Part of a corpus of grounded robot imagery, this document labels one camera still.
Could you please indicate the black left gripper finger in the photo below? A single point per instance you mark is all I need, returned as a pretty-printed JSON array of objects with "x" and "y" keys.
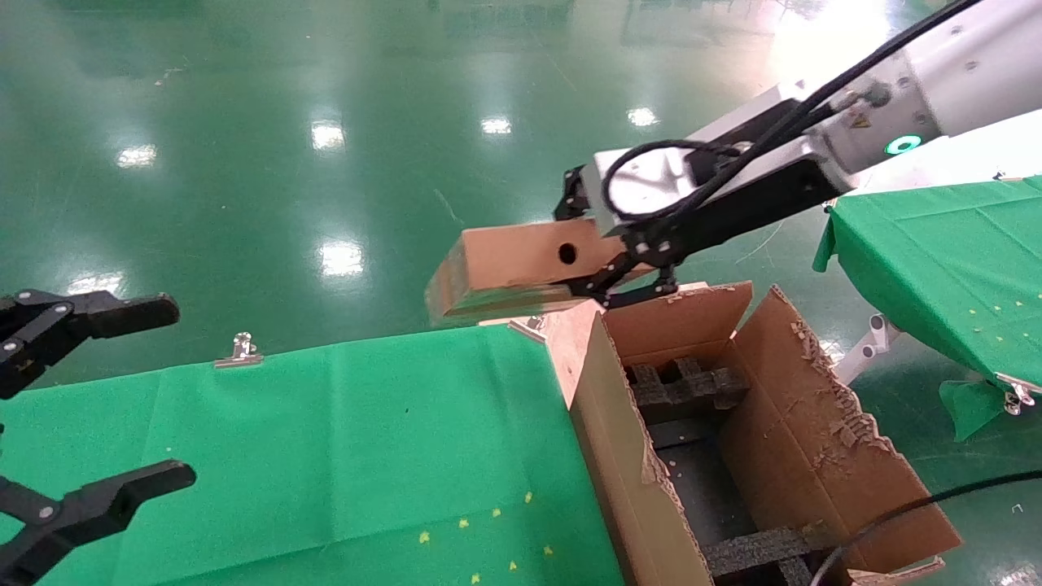
[
  {"x": 122, "y": 313},
  {"x": 98, "y": 505}
]

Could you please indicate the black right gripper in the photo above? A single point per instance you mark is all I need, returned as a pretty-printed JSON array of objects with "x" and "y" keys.
[{"x": 733, "y": 216}]

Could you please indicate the small cardboard box with hole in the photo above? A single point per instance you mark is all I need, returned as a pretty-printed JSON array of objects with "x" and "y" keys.
[{"x": 505, "y": 260}]

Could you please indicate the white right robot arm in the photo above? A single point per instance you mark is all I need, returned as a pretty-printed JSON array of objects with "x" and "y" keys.
[{"x": 969, "y": 65}]

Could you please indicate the dark carton bottom pad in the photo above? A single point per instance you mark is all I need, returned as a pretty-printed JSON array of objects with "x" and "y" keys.
[{"x": 700, "y": 488}]

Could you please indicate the large open cardboard carton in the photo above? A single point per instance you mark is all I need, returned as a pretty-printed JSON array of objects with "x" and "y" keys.
[{"x": 814, "y": 439}]

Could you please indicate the metal binder clip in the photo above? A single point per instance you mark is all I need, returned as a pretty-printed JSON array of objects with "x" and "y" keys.
[
  {"x": 1005, "y": 176},
  {"x": 529, "y": 327},
  {"x": 1013, "y": 395},
  {"x": 238, "y": 352}
]

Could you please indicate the large green tablecloth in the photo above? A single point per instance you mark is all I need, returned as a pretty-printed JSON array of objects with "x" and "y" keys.
[{"x": 326, "y": 448}]

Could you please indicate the white table leg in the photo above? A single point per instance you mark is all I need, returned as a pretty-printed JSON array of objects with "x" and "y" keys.
[{"x": 867, "y": 350}]

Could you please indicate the green tablecloth with hanging corner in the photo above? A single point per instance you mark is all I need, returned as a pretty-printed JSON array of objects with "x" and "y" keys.
[{"x": 936, "y": 244}]

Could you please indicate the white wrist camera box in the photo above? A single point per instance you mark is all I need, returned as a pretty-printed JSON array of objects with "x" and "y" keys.
[{"x": 651, "y": 177}]

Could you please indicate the grey camera mounting bracket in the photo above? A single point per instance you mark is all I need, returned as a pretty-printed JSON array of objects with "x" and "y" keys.
[{"x": 716, "y": 130}]

